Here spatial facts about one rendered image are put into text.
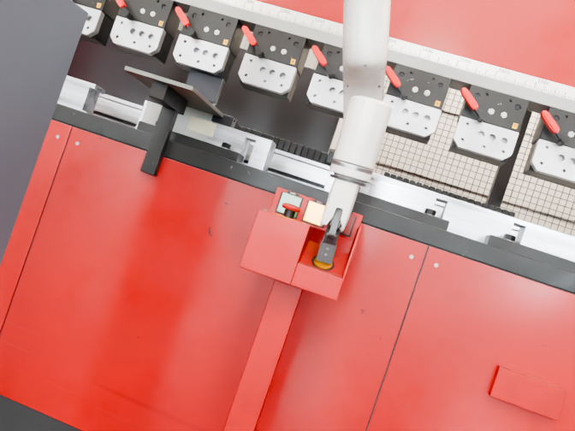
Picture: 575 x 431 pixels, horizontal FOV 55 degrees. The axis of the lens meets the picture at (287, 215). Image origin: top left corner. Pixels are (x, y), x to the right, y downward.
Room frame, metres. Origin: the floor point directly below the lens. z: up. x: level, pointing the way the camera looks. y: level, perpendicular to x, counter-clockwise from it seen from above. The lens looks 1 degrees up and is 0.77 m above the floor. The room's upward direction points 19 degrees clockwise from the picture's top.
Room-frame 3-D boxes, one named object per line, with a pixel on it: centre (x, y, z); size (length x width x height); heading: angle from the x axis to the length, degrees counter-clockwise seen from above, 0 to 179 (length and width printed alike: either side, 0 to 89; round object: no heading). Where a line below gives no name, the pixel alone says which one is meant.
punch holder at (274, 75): (1.55, 0.17, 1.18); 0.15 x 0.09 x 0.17; 80
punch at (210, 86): (1.58, 0.35, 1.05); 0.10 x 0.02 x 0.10; 80
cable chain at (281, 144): (1.94, 0.07, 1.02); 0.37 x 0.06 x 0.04; 80
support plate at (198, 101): (1.43, 0.37, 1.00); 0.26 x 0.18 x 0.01; 170
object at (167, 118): (1.39, 0.38, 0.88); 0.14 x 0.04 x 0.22; 170
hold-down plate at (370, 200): (1.42, -0.24, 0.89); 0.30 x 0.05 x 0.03; 80
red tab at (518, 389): (1.25, -0.64, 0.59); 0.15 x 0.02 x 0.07; 80
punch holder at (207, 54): (1.58, 0.37, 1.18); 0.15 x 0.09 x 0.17; 80
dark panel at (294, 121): (2.12, 0.49, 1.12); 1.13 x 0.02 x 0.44; 80
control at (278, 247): (1.15, -0.05, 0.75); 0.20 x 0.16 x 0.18; 84
